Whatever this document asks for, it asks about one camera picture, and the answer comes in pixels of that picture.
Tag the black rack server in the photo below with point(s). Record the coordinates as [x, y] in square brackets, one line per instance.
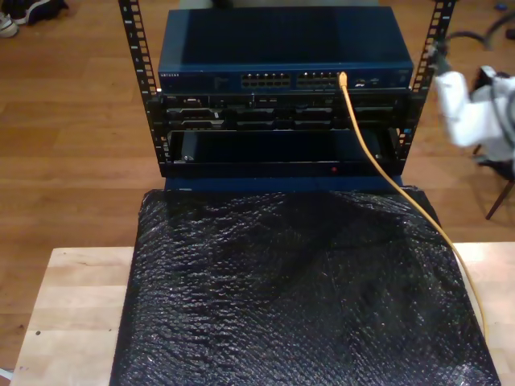
[281, 109]

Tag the blue rack base platform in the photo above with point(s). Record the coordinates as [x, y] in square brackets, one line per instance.
[241, 185]

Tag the black perforated rack post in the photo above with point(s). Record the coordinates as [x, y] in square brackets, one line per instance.
[130, 40]
[437, 32]

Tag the blue network switch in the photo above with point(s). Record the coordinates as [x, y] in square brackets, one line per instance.
[281, 40]

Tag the brown wooden chair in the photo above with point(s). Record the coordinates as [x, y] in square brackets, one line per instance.
[497, 201]

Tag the white sneaker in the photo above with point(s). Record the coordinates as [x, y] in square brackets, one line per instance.
[6, 26]

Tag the dark shoe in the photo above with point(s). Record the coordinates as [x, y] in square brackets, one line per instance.
[40, 10]

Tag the black bubble mat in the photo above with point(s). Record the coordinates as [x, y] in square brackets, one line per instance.
[241, 301]

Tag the small blue object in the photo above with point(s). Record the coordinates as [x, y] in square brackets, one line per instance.
[501, 6]

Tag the black rack shelf tray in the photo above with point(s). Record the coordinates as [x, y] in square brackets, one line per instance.
[281, 169]

